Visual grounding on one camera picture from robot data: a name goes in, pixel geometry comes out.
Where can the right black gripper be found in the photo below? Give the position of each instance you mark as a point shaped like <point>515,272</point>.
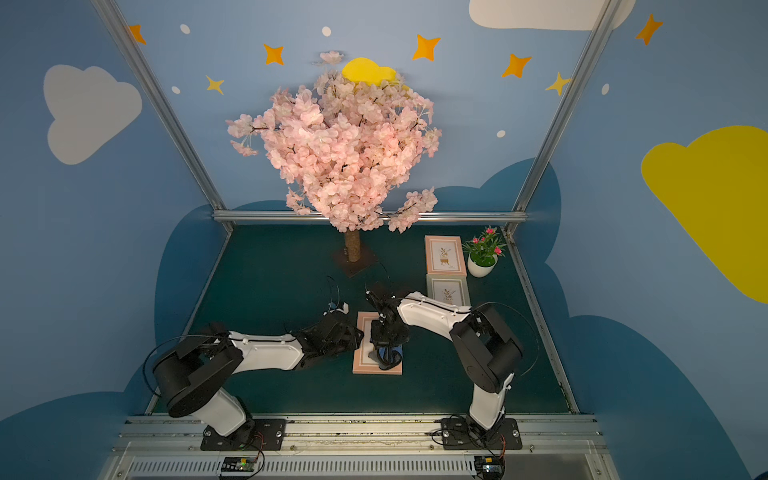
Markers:
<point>388,339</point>

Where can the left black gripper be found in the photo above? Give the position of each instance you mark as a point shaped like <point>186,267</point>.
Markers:
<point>346,332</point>

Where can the blue and grey cloth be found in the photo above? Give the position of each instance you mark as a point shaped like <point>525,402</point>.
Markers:
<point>389,357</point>

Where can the pink picture frame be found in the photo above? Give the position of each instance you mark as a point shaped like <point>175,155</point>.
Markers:
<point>444,255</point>
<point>363,363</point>

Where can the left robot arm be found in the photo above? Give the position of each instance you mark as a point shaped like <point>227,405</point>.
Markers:
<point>191,375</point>

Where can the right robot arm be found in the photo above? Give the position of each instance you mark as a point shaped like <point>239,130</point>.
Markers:
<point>485,345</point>

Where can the white pot with flowers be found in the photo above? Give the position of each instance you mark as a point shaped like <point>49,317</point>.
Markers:
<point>484,251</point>

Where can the left controller board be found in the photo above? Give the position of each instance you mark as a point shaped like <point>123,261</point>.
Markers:
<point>241,467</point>

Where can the controller board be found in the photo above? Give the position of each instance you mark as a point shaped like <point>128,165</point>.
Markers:
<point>488,468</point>
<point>241,467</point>

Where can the right controller board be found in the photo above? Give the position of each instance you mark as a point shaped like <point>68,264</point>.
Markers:
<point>488,468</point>

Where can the pink blossom artificial tree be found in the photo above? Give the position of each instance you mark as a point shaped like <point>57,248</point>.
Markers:
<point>343,145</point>

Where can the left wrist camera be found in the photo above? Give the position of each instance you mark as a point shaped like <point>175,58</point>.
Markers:
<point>342,308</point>

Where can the green picture frame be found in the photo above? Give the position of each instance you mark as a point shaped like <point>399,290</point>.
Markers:
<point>450,289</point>

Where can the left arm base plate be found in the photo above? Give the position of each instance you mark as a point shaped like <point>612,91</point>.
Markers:
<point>265,434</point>

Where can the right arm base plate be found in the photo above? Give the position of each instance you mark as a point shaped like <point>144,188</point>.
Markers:
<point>461,433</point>

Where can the aluminium front rail assembly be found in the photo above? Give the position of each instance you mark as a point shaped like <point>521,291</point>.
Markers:
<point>362,446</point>

